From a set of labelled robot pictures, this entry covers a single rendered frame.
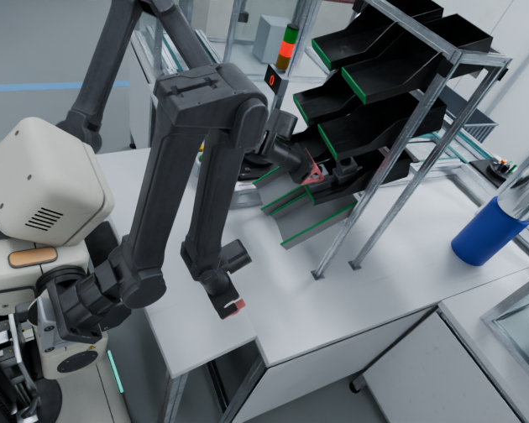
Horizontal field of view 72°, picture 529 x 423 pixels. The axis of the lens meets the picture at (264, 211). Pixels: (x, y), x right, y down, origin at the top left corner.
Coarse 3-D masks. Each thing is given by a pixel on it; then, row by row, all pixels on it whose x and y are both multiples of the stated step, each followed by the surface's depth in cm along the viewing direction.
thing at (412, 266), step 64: (384, 192) 174; (448, 192) 189; (256, 256) 127; (320, 256) 134; (384, 256) 143; (448, 256) 153; (512, 256) 165; (256, 320) 110; (320, 320) 116; (384, 320) 122
